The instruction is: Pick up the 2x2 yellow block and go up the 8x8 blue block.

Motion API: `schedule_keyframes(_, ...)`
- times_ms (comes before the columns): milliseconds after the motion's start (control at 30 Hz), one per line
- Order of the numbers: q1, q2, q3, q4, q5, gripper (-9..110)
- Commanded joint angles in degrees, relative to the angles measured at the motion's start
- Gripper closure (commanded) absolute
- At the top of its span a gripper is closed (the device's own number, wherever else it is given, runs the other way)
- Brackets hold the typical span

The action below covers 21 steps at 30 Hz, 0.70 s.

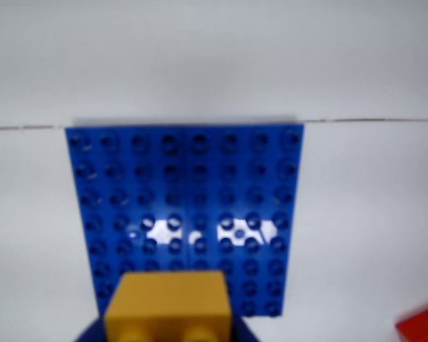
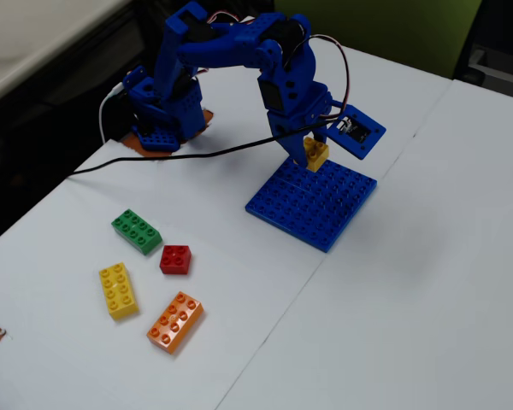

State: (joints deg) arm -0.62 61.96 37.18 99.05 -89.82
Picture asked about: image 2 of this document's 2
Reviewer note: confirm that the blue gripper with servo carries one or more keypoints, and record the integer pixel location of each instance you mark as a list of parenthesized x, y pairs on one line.
[(291, 125)]

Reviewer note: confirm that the yellow 2x2 building block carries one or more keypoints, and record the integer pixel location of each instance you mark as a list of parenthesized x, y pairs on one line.
[(317, 153)]

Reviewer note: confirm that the blue 3D-printed robot arm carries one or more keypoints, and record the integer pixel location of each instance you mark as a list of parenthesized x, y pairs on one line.
[(175, 98)]

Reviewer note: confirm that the red 2x2 building block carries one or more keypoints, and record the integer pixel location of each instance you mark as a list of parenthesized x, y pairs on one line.
[(176, 259)]

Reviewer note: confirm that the green 2x4 building block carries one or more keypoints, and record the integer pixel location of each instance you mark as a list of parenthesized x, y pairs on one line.
[(137, 230)]

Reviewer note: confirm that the orange 2x4 building block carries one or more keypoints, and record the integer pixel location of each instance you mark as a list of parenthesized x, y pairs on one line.
[(175, 322)]

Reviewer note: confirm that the yellow 2x4 building block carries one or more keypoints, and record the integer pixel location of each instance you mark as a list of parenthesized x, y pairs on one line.
[(118, 290)]

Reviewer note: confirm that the blue 8x8 stud baseplate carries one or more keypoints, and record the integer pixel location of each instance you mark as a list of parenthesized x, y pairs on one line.
[(312, 205)]

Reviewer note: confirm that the green partition panel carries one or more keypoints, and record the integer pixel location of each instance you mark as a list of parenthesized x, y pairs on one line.
[(389, 30)]

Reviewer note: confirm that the brown tape patch under base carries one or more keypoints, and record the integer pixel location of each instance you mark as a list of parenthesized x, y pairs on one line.
[(132, 146)]

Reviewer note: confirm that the white side table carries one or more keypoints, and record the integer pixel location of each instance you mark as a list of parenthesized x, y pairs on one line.
[(25, 34)]

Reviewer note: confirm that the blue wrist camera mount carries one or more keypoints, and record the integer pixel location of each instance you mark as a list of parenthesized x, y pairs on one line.
[(359, 130)]

